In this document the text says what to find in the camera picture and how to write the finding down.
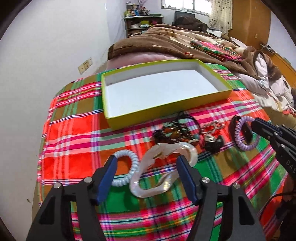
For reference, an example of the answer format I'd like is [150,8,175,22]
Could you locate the light blue spiral hair tie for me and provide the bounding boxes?
[110,149,141,187]

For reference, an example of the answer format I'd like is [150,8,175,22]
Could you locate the red beaded bracelet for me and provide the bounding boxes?
[202,120,226,135]

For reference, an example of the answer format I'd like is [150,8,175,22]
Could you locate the folded plaid cloth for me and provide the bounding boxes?
[190,41,242,62]

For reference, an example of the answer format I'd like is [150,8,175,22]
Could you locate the wall socket plate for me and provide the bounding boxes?
[78,57,93,75]

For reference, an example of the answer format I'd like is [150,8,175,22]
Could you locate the dark jacket pile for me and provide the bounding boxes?
[174,16,208,33]

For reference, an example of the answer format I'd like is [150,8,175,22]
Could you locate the pearly hair claw clip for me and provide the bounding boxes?
[129,142,198,198]

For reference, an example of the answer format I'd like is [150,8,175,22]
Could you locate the yellow-green shallow box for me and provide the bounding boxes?
[101,59,232,130]

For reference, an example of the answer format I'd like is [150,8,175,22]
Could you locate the pink blossom branches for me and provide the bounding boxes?
[137,0,147,9]

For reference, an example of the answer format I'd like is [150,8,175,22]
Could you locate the dark wooden shelf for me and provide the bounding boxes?
[123,15,164,38]

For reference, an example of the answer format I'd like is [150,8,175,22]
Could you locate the pink bed sheet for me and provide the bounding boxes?
[106,52,178,70]

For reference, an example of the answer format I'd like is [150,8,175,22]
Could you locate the wooden wardrobe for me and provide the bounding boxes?
[228,0,271,49]

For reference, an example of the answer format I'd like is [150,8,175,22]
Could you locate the black wrist band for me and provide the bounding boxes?
[228,115,253,145]

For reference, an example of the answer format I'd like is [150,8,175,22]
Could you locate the plaid tablecloth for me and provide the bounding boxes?
[37,64,287,240]

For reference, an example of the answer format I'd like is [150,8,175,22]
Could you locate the patterned curtain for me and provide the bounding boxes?
[208,0,233,35]

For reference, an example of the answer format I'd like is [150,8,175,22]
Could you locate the black cord beaded necklace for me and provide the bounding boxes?
[152,111,202,145]

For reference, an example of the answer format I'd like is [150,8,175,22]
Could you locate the white floral quilt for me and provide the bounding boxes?
[207,29,296,113]

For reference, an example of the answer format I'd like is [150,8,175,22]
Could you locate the black hair tie with charms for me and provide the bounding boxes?
[191,133,225,155]

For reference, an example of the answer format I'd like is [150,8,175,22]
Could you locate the brown fleece blanket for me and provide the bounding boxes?
[107,24,282,81]

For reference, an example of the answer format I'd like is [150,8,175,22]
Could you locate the window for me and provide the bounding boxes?
[162,0,212,15]

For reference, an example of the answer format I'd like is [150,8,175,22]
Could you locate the purple spiral hair tie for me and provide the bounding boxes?
[234,116,261,152]

